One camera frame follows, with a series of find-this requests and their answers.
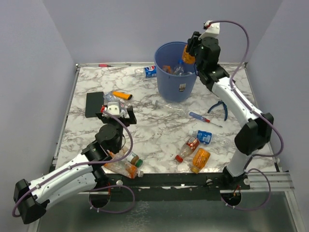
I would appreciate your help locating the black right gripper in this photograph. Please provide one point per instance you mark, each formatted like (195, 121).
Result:
(192, 42)

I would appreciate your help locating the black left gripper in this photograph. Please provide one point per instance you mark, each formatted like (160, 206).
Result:
(130, 121)

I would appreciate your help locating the small orange juice bottle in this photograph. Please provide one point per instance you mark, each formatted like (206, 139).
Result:
(186, 57)

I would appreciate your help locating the blue cap Pepsi bottle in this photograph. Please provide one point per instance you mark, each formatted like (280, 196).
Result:
(179, 68)

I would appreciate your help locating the large crushed orange-label bottle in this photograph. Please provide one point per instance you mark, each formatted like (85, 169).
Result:
(166, 68)

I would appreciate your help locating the clear bottle white cap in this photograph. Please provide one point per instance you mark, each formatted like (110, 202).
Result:
(172, 108)

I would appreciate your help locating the red cap tea bottle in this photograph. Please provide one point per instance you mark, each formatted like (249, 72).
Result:
(187, 149)

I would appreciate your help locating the blue label water bottle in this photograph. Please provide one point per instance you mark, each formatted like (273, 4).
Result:
(207, 137)

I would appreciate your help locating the orange bottle front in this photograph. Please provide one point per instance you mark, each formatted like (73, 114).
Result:
(199, 161)

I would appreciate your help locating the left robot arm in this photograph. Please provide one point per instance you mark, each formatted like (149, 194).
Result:
(30, 200)

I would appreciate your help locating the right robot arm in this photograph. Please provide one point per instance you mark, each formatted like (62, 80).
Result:
(255, 126)

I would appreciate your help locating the blue plastic bin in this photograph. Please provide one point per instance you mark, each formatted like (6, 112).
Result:
(173, 88)

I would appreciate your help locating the orange utility knife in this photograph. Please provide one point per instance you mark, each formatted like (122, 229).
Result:
(122, 95)

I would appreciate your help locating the small clear crushed bottle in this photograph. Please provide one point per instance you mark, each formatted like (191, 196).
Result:
(109, 97)

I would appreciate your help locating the green cap bottle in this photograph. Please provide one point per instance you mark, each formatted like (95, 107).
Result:
(132, 157)

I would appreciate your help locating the black box left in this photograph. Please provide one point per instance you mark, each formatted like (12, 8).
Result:
(94, 102)

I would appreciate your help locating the orange bottle white cap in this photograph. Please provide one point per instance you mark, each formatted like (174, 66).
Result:
(124, 168)

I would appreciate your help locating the red marker pen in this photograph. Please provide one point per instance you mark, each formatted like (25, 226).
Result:
(105, 65)

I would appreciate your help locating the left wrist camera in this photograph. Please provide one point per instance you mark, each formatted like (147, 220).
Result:
(113, 108)

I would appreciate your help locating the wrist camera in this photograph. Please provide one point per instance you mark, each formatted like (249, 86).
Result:
(113, 108)
(211, 30)

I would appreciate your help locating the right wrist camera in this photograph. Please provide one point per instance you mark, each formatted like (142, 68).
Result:
(211, 30)

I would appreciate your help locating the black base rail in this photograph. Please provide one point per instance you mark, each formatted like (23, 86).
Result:
(150, 187)

